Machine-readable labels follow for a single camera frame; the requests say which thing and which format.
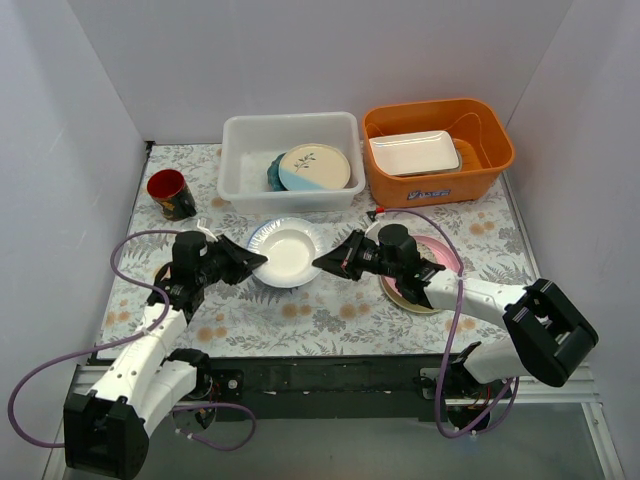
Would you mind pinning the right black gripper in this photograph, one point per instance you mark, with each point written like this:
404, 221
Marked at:
354, 255

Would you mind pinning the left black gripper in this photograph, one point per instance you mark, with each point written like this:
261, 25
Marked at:
228, 259

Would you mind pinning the white deep plate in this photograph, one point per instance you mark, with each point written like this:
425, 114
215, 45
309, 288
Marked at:
285, 276

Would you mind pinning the teal scalloped plate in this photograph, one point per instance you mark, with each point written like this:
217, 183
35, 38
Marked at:
273, 177

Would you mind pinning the pale peach bottom plate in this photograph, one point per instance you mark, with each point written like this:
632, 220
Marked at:
314, 166

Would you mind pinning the blue round plate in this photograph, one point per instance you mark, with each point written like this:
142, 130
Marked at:
289, 239

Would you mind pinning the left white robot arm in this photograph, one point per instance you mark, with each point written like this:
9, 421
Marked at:
108, 429

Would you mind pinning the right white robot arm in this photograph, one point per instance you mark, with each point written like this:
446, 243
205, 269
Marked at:
547, 336

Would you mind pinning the white plastic bin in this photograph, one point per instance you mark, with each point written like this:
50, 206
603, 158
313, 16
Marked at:
252, 143

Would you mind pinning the cream round plate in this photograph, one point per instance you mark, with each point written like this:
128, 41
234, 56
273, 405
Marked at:
388, 286

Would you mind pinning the floral patterned table mat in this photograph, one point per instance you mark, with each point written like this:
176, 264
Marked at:
329, 315

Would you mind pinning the pink round plate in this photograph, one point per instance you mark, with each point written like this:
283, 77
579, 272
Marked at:
436, 252

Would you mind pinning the red and black mug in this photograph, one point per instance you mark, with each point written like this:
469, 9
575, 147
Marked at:
168, 188

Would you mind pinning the white rectangular tray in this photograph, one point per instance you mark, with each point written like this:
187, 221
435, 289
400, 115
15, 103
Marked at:
418, 153

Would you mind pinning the orange plastic tub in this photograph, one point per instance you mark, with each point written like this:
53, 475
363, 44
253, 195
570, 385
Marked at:
477, 133

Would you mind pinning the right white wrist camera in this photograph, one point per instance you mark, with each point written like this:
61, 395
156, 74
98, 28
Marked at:
373, 223

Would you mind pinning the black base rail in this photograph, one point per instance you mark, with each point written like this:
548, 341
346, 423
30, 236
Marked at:
316, 388

